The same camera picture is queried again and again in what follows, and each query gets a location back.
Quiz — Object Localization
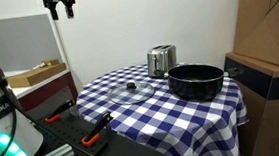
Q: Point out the round glass pot lid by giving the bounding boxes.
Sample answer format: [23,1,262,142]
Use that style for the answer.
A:
[107,80,156,107]

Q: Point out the grey partition panel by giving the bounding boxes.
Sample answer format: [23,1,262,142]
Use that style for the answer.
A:
[0,12,67,74]

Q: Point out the small cardboard piece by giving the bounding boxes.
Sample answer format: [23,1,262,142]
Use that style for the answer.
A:
[41,58,61,68]

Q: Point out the white-topped dark red cabinet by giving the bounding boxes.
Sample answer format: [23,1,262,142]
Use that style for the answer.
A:
[2,64,80,115]

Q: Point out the silver two-slot toaster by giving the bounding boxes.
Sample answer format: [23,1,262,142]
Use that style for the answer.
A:
[145,43,180,80]

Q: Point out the black perforated mounting board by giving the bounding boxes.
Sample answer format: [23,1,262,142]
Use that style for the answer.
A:
[23,83,120,156]

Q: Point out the blue white checkered tablecloth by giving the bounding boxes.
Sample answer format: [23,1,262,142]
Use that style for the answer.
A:
[73,56,253,156]

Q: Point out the large brown cardboard box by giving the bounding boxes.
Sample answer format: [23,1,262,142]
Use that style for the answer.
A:
[228,0,279,74]

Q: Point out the black clamp with orange handle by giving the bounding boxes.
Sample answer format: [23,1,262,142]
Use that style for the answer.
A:
[78,110,117,149]
[43,98,78,125]

